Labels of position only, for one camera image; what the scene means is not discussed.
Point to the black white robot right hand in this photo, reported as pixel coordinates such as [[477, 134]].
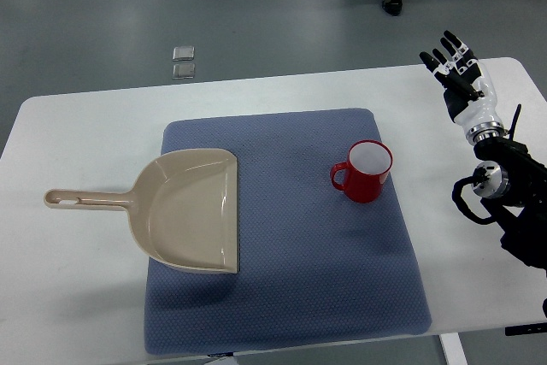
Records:
[[469, 94]]

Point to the red cup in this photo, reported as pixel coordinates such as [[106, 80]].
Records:
[[362, 175]]

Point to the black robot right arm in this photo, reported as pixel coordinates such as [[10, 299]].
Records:
[[512, 189]]

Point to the beige plastic dustpan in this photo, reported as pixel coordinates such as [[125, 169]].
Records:
[[182, 209]]

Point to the white table leg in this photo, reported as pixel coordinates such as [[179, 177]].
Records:
[[452, 349]]

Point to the upper metal floor plate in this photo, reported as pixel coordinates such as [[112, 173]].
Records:
[[183, 53]]

